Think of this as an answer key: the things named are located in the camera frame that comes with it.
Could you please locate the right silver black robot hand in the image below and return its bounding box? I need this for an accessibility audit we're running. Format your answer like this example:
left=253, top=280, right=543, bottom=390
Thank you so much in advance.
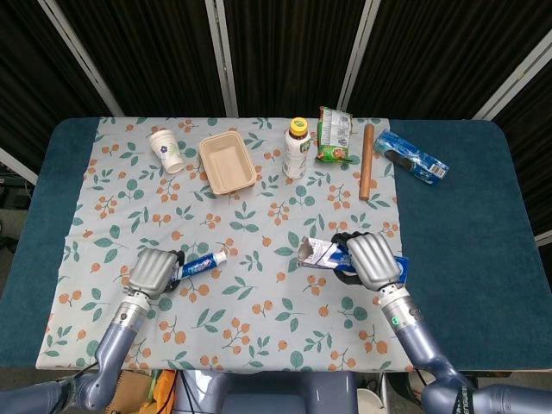
left=330, top=231, right=402, bottom=291

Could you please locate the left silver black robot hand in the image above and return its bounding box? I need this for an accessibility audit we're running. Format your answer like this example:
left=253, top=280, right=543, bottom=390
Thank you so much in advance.
left=128, top=247, right=187, bottom=298

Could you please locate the blue silver snack packet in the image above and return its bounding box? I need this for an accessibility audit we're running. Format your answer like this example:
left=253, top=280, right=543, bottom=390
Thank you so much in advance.
left=297, top=235, right=410, bottom=284

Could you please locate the blue white toothpaste tube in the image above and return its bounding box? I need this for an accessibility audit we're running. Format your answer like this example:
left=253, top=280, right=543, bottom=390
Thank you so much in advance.
left=179, top=251, right=229, bottom=279

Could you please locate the wooden rolling pin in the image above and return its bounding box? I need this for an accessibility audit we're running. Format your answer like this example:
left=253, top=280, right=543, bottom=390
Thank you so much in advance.
left=358, top=123, right=375, bottom=201

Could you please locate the floral fruit-print tablecloth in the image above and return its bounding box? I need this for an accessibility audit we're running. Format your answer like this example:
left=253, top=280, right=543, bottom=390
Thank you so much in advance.
left=34, top=116, right=416, bottom=373

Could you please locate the blue sandwich cookie package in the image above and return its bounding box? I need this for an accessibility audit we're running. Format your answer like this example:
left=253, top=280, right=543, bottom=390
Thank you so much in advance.
left=373, top=129, right=449, bottom=186

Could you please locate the white floral paper cup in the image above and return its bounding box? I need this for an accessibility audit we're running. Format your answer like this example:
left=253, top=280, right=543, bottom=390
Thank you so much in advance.
left=148, top=129, right=185, bottom=175

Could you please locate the orange plastic bag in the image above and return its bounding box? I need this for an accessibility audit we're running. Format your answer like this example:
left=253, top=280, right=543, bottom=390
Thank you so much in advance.
left=146, top=369, right=178, bottom=414

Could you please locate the brown spiral notebook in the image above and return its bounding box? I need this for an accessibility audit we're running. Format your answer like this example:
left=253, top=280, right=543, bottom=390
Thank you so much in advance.
left=105, top=368, right=152, bottom=414

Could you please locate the green snack packet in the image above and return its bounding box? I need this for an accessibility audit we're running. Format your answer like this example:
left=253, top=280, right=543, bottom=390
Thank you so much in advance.
left=313, top=106, right=354, bottom=164

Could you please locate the white yellow-capped drink bottle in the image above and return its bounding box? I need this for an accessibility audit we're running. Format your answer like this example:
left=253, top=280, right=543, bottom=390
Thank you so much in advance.
left=282, top=116, right=312, bottom=179

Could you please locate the beige rectangular food container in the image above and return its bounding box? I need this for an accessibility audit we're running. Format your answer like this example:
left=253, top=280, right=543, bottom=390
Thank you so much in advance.
left=198, top=131, right=257, bottom=196

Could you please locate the white round bucket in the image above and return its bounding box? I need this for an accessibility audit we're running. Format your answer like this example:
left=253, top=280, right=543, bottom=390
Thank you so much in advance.
left=356, top=387, right=387, bottom=414

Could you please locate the blue-grey robot torso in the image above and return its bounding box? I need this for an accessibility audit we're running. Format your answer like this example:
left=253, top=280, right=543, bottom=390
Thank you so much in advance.
left=172, top=370, right=392, bottom=414

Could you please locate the black folding screen panel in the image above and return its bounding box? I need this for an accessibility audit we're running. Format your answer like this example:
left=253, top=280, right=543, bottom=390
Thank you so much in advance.
left=351, top=0, right=552, bottom=120
left=0, top=0, right=109, bottom=173
left=55, top=0, right=228, bottom=120
left=491, top=72, right=552, bottom=242
left=223, top=0, right=367, bottom=117

